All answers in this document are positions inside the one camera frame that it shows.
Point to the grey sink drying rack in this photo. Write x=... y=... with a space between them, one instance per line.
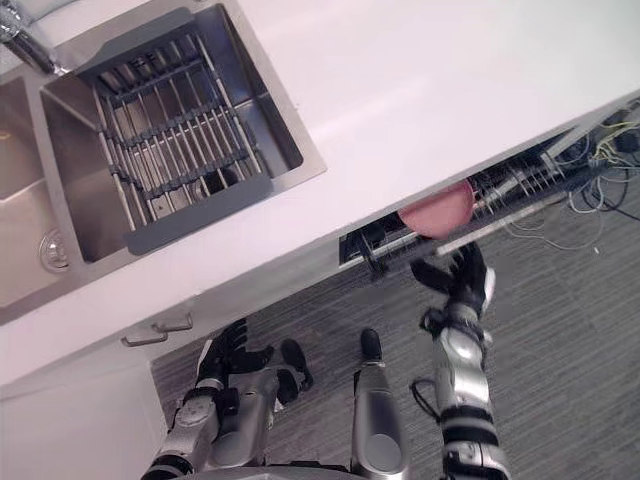
x=175 y=145

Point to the silver right robot leg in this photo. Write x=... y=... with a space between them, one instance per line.
x=375 y=415

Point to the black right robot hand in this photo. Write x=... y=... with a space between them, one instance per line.
x=462 y=280

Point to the white cabinet door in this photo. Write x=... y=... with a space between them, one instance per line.
x=75 y=425

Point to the stainless steel double sink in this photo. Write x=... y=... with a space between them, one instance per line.
x=125 y=150

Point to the sink drain strainer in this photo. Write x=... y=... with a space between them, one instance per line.
x=52 y=250

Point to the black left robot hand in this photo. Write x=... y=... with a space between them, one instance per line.
x=226 y=353

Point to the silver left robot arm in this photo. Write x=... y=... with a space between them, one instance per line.
x=197 y=425

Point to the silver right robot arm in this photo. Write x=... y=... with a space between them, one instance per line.
x=465 y=395

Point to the dishwasher rack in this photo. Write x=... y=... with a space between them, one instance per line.
x=480 y=200

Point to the chrome kitchen faucet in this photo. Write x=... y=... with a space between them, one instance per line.
x=25 y=35

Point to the pink cup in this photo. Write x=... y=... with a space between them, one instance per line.
x=440 y=211

